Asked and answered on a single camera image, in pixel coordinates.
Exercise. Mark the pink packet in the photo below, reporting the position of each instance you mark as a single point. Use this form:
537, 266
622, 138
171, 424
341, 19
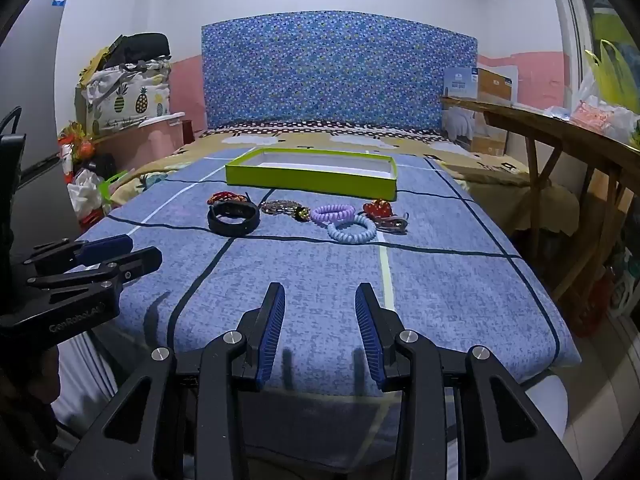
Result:
595, 115

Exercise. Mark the grey refrigerator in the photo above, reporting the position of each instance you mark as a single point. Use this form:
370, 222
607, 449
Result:
40, 85

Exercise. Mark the blue white carton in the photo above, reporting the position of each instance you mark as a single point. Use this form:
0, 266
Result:
460, 84

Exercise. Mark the yellow green plastic bag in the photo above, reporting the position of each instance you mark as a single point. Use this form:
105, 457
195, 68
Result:
612, 77

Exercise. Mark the pineapple print bag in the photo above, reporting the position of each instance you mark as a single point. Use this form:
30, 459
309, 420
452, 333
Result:
125, 100

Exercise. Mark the blue floral headboard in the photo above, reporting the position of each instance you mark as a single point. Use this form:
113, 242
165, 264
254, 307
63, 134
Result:
340, 70

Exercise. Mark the white plastic bag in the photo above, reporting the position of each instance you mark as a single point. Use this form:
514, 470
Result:
85, 195

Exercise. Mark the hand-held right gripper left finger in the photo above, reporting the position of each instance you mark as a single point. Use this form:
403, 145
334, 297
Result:
267, 347

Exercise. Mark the black round item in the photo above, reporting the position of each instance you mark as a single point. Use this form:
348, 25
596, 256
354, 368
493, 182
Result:
100, 165

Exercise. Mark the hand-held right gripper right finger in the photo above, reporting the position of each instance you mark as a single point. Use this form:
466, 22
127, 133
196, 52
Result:
371, 347

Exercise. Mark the red bead ornament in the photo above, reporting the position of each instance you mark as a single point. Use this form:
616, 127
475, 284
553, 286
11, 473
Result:
377, 208

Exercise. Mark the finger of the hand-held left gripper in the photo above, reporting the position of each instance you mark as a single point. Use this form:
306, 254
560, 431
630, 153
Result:
135, 265
107, 249

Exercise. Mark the white cloth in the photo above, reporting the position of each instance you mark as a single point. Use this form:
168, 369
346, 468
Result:
457, 122

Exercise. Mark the clear blue packet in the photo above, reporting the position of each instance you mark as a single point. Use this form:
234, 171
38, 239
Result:
556, 113

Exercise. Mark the green plastic item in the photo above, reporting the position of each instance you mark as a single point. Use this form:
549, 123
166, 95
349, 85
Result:
111, 187

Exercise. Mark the grey ribbon hair clip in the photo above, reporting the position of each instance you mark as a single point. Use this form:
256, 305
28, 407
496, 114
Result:
392, 224

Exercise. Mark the gold black ornament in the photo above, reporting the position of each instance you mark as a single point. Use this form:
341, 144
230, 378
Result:
301, 214

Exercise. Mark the orange yellow artificial flowers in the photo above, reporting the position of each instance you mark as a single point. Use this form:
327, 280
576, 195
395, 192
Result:
77, 142

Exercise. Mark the black bag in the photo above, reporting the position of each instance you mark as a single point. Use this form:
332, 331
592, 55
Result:
142, 47

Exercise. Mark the brown cardboard box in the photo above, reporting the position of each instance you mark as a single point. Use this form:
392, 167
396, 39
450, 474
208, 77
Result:
487, 140
495, 85

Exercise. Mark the yellow printed bed sheet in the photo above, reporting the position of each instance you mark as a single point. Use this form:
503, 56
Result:
450, 152

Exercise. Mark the green shallow cardboard box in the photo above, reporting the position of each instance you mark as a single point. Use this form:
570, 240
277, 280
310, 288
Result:
300, 182

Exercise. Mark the pink storage box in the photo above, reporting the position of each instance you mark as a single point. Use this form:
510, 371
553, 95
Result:
145, 145

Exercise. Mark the wooden table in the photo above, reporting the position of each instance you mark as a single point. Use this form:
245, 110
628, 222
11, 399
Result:
560, 132

